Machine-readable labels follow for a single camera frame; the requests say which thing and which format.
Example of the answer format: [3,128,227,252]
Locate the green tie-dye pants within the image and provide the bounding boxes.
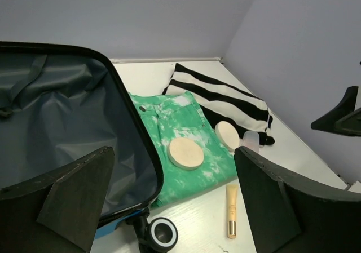
[130,92,236,207]

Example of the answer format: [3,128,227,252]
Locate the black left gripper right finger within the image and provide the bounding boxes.
[234,147,360,252]

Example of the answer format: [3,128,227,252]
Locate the black white striped sweater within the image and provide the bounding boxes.
[162,63,275,146]

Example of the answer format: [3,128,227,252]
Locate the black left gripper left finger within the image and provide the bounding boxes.
[1,147,115,252]

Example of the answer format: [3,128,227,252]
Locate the round beige powder puff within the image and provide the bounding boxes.
[167,137,205,170]
[214,121,240,152]

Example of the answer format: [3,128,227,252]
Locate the clear small plastic bottle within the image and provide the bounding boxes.
[241,131,260,153]

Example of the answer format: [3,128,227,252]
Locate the blue hard-shell suitcase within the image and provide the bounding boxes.
[1,42,178,252]

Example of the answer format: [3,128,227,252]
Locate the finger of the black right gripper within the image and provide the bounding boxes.
[311,86,359,132]
[335,109,360,136]

